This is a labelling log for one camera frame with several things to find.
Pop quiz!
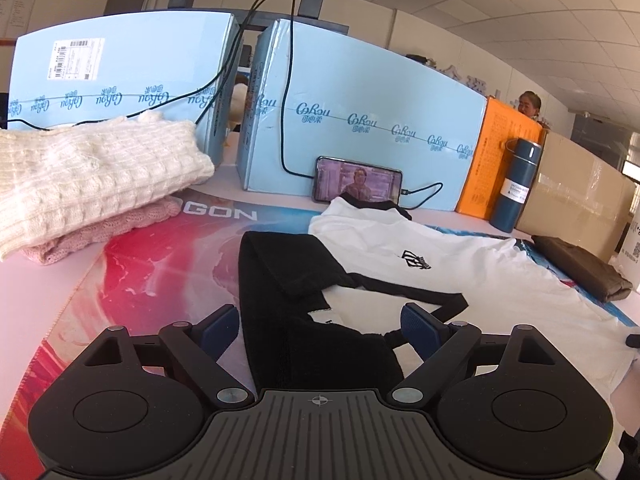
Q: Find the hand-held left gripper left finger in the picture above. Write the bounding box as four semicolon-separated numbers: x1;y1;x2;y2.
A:
75;304;255;409

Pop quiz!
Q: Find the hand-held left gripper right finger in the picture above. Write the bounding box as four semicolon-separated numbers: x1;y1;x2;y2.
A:
391;302;557;407

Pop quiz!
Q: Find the white and black t-shirt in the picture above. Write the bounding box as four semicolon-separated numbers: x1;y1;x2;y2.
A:
239;196;640;396

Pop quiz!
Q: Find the printed desk mat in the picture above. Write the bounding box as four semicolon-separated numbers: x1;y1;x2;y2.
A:
35;200;636;391

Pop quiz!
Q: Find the pink knit sweater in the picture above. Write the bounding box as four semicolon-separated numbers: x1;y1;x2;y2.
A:
20;195;182;266

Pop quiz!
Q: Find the black smartphone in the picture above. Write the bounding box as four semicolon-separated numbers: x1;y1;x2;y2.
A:
312;156;404;206

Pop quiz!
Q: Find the dark blue vacuum bottle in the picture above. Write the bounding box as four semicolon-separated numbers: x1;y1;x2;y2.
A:
489;137;543;233

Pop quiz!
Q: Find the brown folded clothing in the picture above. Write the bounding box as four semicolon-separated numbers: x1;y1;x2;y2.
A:
531;234;634;304

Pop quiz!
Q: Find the orange cardboard box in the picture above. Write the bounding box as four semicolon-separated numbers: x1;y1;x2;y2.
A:
455;96;543;221

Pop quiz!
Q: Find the cream knit sweater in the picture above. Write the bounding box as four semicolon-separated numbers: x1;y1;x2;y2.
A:
0;112;217;262

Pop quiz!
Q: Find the brown cardboard box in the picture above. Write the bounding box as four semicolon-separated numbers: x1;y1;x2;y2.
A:
515;130;638;263

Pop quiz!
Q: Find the white paper bag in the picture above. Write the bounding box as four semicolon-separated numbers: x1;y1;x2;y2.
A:
619;205;640;267

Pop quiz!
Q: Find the light blue cardboard box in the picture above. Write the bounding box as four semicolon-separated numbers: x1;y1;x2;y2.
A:
235;18;488;211

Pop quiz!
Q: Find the light blue box left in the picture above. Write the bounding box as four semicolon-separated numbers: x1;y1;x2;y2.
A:
7;8;240;161

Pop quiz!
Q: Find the short black cable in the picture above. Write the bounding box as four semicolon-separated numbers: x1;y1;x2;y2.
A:
400;182;444;211

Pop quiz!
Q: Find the black phone charging cable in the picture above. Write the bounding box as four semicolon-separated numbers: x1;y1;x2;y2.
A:
279;0;322;178

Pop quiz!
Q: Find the long black cable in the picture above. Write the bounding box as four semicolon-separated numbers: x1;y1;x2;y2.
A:
7;0;306;128

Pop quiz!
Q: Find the wall notice board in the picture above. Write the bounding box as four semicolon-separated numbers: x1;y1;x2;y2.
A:
0;0;33;43

